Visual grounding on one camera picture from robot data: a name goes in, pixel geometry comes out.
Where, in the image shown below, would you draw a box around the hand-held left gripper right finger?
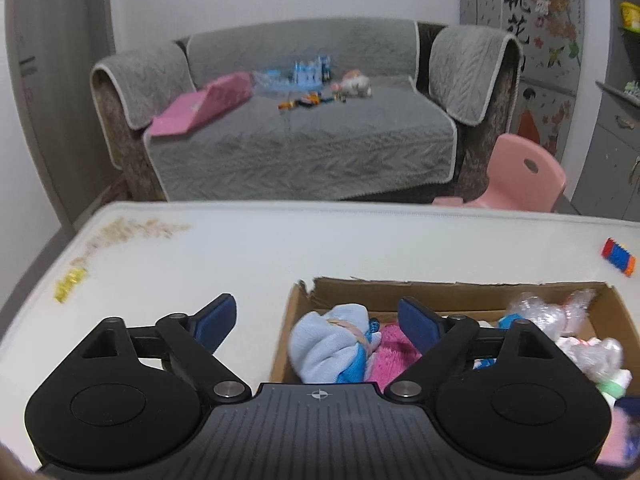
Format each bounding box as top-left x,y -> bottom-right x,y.
384,297 -> 572,404

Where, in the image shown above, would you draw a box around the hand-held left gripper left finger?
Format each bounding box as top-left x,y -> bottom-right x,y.
65,293 -> 253,404

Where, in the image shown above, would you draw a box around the cardboard box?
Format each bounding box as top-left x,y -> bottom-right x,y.
270,276 -> 634,397

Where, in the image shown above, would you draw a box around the white cloth bundle green scrunchie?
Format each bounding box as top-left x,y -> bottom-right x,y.
595,369 -> 632,401

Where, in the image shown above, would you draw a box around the white desktop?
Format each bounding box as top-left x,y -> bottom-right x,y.
0,200 -> 640,463

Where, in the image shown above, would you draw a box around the pink plush roll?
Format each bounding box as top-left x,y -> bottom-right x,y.
367,323 -> 426,394

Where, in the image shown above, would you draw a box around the blue sock roll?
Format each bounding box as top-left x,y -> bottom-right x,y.
340,330 -> 384,386

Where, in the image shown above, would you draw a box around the pale purple sock roll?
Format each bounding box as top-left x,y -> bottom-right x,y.
288,302 -> 372,386

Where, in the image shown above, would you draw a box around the crinkled clear plastic bag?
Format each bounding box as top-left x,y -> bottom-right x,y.
504,288 -> 599,339

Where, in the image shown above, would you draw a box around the beige scattered scraps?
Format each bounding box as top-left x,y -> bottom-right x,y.
69,217 -> 192,269

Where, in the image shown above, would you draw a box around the yellow scraps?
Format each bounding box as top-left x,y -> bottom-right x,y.
53,267 -> 89,304

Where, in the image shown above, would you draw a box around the grey covered sofa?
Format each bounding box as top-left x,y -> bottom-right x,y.
90,19 -> 524,204

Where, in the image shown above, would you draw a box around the clear plastic bag bundle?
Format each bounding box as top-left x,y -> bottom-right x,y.
555,337 -> 626,386

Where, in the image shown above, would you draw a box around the pink plastic chair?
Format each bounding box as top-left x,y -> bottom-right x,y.
432,133 -> 567,214

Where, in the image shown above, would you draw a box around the grey quilted sofa cover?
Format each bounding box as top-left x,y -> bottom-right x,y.
144,18 -> 459,202

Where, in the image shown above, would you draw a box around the colourful building block strip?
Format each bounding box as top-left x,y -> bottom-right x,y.
601,238 -> 637,278

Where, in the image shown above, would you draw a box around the pink flat box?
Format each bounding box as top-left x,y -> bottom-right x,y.
149,72 -> 254,137

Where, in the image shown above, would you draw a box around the pink fluffy ball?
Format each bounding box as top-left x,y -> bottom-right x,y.
597,405 -> 637,472

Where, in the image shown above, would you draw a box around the small toy cars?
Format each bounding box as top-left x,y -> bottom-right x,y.
278,90 -> 336,110

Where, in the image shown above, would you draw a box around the clear plastic toy bag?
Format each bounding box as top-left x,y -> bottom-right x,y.
252,69 -> 294,92

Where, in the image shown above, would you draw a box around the white pink plush toy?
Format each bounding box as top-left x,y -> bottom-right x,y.
332,70 -> 373,99

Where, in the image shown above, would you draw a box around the grey quilted armrest cover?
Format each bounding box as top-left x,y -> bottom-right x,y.
90,41 -> 197,131
429,24 -> 522,127

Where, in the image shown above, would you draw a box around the grey drawer cabinet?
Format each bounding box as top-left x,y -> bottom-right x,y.
569,25 -> 640,222

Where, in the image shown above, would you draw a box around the grey door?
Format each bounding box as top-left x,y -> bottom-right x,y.
4,0 -> 117,242

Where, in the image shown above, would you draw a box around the blue toy castle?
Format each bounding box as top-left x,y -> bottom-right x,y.
292,57 -> 334,86

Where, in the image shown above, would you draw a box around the grey flower sticker wardrobe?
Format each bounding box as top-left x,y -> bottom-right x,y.
459,0 -> 587,162

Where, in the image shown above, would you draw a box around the yellow container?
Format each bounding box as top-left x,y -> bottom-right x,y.
619,2 -> 640,32

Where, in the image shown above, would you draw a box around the door handle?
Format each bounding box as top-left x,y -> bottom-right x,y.
17,30 -> 39,102

